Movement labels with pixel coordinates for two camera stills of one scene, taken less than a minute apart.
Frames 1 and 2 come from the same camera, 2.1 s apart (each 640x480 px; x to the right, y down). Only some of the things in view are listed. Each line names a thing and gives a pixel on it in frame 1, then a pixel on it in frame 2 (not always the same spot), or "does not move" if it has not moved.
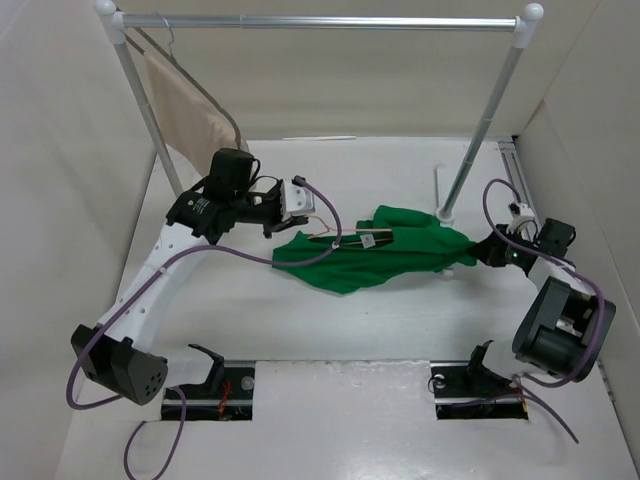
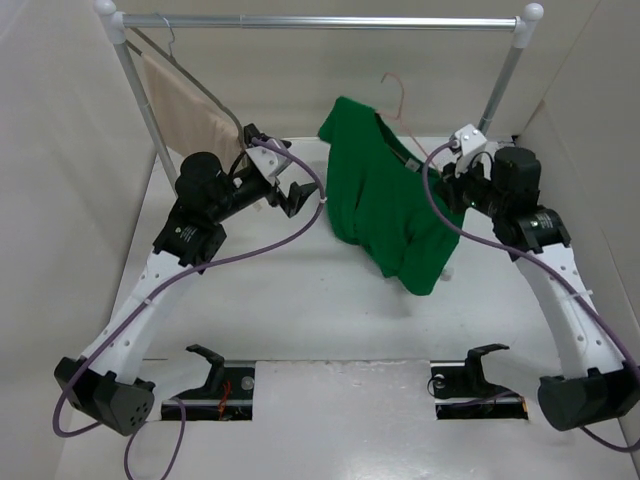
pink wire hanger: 347,230 -> 400,109
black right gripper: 488,250 -> 448,187
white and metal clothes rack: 524,28 does not move
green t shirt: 395,243 -> 377,205
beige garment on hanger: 192,125 does not move
